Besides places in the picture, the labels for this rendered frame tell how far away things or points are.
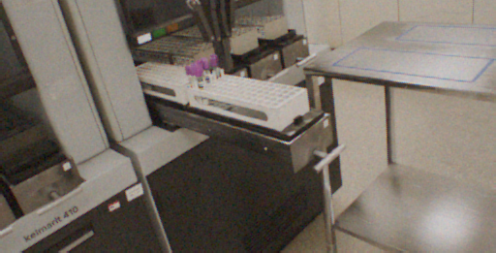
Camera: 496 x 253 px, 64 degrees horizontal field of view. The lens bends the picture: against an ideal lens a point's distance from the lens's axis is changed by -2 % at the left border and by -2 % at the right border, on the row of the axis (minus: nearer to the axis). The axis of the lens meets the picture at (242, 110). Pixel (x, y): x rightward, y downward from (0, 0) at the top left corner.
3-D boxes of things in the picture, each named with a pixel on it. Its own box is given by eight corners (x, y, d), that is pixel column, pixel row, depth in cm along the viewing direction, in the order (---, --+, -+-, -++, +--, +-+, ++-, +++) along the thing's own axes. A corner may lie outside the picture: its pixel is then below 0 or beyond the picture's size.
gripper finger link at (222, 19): (204, -13, 86) (209, -15, 87) (217, 38, 91) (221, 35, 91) (217, -14, 83) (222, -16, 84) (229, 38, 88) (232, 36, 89)
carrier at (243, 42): (255, 46, 136) (251, 28, 133) (259, 46, 134) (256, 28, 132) (230, 57, 129) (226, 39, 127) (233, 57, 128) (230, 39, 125)
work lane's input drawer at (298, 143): (123, 112, 127) (114, 85, 123) (159, 95, 135) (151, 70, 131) (312, 181, 76) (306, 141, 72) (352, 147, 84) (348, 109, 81)
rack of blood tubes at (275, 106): (190, 110, 101) (184, 87, 98) (219, 94, 107) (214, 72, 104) (281, 137, 80) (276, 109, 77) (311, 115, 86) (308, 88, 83)
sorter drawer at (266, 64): (139, 65, 173) (133, 45, 169) (166, 54, 181) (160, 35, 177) (263, 89, 122) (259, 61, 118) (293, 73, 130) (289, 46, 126)
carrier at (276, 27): (284, 32, 145) (281, 15, 142) (288, 32, 143) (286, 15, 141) (262, 42, 138) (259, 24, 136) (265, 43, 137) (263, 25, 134)
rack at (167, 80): (128, 91, 123) (121, 73, 120) (154, 79, 129) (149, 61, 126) (186, 109, 102) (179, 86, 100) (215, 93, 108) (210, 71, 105)
